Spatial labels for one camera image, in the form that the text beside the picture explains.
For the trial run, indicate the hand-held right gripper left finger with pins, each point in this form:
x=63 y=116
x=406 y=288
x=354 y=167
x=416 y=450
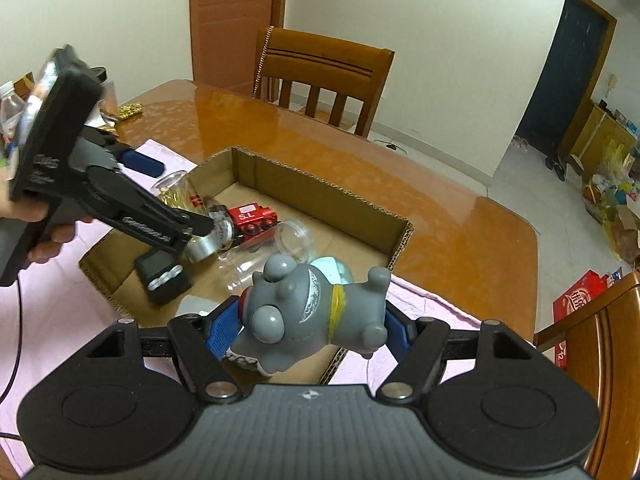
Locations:
x=220 y=332

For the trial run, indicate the dark blue door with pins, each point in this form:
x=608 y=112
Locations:
x=565 y=75

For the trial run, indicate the grey rubber animal toy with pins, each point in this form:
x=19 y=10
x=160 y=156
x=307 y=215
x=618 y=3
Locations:
x=300 y=310

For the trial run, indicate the small gold ornament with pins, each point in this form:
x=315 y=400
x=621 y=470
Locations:
x=130 y=111

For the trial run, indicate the dark slippers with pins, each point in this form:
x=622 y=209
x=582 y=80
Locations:
x=556 y=169

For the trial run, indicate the person's left hand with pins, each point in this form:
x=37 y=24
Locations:
x=55 y=242

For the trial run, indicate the clear plastic bottle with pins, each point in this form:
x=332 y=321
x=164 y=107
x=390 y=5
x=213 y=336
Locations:
x=10 y=115

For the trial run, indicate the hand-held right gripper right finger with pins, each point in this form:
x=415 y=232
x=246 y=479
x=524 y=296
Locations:
x=395 y=332

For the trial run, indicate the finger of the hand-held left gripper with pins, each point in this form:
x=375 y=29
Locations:
x=150 y=220
x=142 y=161

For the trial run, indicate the pink cloth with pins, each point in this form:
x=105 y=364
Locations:
x=60 y=320

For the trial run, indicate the small shiny clear jar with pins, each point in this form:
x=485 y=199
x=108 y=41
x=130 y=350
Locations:
x=205 y=247

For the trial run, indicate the wooden chair with slatted back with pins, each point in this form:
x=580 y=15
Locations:
x=320 y=65

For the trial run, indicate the brown wooden door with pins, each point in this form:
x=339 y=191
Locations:
x=230 y=20

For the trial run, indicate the black rectangular gadget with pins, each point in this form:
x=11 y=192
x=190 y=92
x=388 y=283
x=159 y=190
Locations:
x=155 y=267

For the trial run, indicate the red toy train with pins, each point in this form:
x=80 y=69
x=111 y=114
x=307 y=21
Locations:
x=250 y=217

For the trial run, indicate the pile of yellow plastic bags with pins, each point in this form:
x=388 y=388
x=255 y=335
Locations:
x=612 y=185

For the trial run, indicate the wooden cabinet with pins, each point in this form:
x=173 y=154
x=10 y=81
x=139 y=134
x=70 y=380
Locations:
x=590 y=130

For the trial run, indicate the cardboard box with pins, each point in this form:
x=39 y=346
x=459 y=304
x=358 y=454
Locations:
x=320 y=195

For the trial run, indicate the clear jar with yellow contents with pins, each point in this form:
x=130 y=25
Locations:
x=175 y=192

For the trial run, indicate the red gift box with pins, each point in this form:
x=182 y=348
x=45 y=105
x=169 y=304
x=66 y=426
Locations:
x=585 y=305

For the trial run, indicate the clear plastic jar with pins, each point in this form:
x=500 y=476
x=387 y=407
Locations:
x=295 y=240

